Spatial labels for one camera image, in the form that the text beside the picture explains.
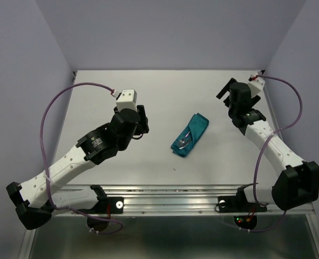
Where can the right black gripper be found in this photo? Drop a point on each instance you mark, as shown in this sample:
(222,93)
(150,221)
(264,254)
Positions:
(226,88)

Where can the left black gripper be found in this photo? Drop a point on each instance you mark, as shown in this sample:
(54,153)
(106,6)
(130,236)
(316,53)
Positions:
(143,127)

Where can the teal cloth napkin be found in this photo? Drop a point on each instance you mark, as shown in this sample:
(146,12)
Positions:
(197,126)

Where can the silver fork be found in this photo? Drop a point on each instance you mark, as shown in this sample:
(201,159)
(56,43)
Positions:
(182,143)

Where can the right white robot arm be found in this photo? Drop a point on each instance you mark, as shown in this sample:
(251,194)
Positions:
(298,180)

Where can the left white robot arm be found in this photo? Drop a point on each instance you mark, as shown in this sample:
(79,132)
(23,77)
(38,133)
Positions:
(38,199)

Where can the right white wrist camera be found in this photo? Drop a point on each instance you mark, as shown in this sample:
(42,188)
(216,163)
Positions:
(256,84)

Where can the aluminium front rail frame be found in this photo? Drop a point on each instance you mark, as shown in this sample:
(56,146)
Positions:
(163,191)

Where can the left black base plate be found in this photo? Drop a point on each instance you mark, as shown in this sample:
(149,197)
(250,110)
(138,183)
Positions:
(106,205)

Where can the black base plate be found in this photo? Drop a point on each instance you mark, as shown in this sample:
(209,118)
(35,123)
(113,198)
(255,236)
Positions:
(237,204)
(106,205)

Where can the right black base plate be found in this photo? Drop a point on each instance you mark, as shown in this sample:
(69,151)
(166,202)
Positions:
(237,204)

